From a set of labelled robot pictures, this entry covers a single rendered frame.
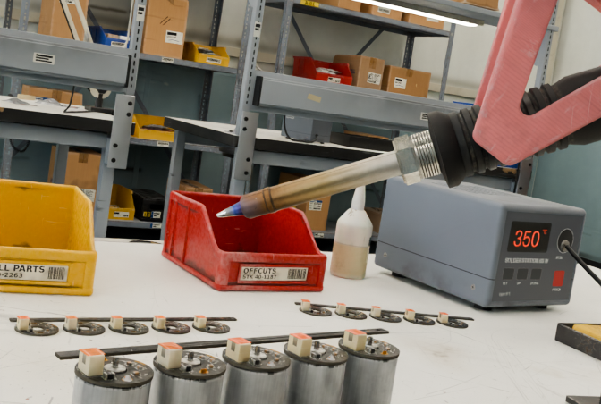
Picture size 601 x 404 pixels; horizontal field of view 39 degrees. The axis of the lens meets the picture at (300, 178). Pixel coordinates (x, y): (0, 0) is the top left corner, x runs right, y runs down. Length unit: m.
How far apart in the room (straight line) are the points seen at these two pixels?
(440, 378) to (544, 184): 6.09
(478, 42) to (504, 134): 5.93
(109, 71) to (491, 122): 2.44
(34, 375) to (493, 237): 0.41
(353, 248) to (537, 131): 0.53
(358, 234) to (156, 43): 3.81
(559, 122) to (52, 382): 0.29
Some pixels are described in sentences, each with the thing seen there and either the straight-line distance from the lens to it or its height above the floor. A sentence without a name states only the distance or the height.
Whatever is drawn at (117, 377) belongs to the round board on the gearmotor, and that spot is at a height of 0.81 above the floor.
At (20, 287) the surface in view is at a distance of 0.59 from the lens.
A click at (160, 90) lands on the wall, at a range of 4.98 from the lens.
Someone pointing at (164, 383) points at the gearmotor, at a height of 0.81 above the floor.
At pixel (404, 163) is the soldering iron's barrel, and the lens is 0.26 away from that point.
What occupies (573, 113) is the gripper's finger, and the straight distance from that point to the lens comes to 0.25.
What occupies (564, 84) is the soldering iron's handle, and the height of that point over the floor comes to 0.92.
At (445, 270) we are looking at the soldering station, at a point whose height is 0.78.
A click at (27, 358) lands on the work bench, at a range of 0.47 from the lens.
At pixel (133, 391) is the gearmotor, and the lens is 0.27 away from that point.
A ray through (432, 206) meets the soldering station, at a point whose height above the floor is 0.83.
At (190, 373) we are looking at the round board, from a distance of 0.29.
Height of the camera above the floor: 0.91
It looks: 5 degrees down
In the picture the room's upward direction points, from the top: 9 degrees clockwise
